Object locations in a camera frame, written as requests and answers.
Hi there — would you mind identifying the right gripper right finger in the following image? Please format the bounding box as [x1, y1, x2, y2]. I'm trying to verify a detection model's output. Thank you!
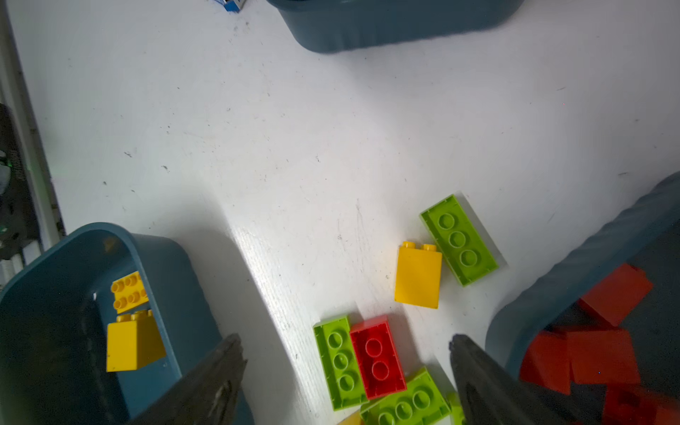
[449, 334, 579, 424]

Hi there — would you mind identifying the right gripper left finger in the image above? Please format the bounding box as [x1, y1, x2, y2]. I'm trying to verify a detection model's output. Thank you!
[130, 334, 248, 424]

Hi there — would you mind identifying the green lego brick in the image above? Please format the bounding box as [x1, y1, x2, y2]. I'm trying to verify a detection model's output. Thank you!
[313, 315, 368, 411]
[420, 195, 499, 286]
[359, 367, 451, 425]

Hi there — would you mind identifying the small yellow lego brick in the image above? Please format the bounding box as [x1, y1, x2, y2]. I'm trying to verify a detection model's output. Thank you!
[106, 310, 166, 372]

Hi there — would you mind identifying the red lego brick joined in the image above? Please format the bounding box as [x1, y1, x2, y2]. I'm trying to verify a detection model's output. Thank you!
[566, 329, 641, 385]

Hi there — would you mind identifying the red lego brick large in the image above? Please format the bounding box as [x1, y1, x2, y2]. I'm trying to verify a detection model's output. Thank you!
[602, 386, 679, 425]

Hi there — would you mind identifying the long yellow lego brick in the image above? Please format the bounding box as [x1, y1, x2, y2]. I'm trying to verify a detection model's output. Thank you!
[111, 271, 149, 315]

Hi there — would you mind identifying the yellow lego brick front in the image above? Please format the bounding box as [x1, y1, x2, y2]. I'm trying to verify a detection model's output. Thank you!
[338, 411, 364, 425]

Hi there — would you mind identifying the red lego brick back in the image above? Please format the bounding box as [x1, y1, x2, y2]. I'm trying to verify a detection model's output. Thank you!
[577, 264, 653, 328]

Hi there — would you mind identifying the green lego brick back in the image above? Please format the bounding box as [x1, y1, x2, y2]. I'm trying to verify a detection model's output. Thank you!
[420, 195, 499, 286]

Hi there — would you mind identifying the small green lego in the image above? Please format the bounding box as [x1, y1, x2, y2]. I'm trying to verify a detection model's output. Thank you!
[447, 392, 467, 425]

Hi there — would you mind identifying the teal bin front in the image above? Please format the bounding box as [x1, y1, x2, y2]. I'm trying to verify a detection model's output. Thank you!
[1, 223, 222, 424]

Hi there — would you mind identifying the teal bin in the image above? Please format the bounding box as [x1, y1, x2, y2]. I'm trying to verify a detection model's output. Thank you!
[457, 175, 679, 424]
[270, 0, 522, 53]
[1, 223, 222, 424]

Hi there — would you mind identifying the teal bin back right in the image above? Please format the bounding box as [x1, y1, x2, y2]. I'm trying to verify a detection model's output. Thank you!
[457, 175, 679, 424]

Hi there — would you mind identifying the teal bin back left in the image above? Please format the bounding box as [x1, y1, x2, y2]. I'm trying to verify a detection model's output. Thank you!
[270, 0, 522, 53]

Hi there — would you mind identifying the marker pen box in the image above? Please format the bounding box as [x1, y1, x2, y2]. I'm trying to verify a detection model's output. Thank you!
[214, 0, 246, 13]

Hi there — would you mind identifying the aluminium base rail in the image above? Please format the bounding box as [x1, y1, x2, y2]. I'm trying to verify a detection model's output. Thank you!
[1, 1, 65, 286]

